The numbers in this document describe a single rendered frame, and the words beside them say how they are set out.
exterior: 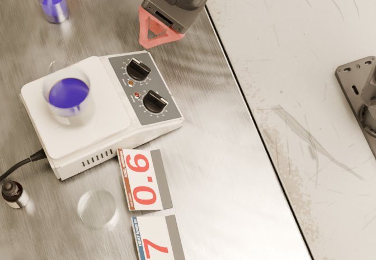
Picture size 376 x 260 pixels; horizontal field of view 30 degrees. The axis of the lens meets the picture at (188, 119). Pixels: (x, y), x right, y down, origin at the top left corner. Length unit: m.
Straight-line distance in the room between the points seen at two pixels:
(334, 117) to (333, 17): 0.17
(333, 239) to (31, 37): 0.55
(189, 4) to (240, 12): 0.25
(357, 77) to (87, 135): 0.42
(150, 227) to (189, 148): 0.14
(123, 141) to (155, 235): 0.14
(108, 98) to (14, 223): 0.22
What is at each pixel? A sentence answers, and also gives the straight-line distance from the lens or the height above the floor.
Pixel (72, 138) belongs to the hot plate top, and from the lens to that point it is 0.95.
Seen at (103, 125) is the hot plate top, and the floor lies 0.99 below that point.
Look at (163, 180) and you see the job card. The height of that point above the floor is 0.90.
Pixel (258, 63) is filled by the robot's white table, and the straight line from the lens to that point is 1.09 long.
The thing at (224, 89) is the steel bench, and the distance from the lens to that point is 1.07.
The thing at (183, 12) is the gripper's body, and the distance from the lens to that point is 0.89.
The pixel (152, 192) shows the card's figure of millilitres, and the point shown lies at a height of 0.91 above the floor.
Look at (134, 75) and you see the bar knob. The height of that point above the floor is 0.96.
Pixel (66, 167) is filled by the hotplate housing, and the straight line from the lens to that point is 0.97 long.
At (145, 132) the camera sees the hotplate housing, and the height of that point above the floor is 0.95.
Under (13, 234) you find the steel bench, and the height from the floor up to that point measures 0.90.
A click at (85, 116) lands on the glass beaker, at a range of 0.92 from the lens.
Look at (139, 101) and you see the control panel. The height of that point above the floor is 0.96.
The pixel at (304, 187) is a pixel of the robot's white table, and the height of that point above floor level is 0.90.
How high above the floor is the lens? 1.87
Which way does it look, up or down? 68 degrees down
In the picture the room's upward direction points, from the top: 2 degrees clockwise
